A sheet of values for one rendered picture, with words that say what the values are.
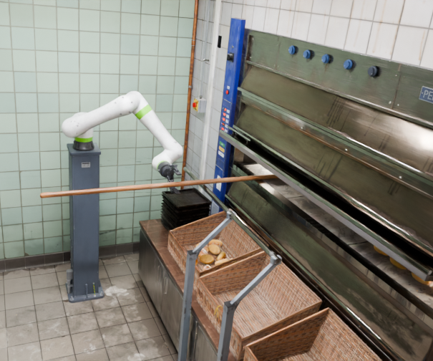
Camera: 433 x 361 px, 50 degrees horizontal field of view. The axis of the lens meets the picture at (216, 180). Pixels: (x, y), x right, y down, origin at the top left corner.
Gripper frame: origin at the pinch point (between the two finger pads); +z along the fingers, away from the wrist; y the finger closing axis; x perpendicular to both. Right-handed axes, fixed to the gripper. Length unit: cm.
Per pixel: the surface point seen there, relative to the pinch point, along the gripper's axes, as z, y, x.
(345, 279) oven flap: 97, 16, -55
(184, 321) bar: 42, 70, 6
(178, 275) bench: 8, 62, -2
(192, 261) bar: 42, 29, 5
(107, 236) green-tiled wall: -120, 100, 16
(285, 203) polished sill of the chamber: 38, 2, -54
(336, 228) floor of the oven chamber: 72, 2, -65
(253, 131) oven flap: -6, -29, -52
